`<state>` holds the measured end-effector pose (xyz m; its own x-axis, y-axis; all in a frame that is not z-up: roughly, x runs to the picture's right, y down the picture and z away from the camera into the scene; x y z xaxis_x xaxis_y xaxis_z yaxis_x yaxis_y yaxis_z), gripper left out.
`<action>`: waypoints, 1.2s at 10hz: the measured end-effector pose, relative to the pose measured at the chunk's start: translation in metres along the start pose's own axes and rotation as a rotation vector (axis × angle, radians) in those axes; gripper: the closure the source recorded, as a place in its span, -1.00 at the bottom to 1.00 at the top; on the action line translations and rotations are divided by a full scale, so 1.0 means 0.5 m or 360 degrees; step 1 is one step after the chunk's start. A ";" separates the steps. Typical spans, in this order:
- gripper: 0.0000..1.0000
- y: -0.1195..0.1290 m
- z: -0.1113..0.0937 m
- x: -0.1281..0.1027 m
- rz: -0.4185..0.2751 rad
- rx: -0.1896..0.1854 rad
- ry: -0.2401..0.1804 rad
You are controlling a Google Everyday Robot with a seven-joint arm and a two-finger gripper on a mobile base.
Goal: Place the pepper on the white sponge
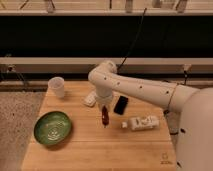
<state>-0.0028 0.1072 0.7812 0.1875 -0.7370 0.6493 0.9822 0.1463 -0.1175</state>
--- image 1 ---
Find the black cable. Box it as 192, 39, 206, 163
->
117, 7, 148, 72

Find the white sponge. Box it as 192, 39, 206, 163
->
84, 91, 96, 107

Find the white plastic cup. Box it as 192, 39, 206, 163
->
48, 77, 65, 98

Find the black rectangular block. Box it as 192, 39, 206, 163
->
114, 96, 128, 115

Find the wooden table board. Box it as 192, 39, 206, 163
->
21, 81, 176, 171

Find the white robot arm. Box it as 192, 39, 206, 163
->
88, 60, 213, 171

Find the green bowl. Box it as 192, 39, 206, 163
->
34, 111, 72, 146

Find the white plastic bottle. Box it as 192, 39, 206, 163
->
121, 115, 160, 131

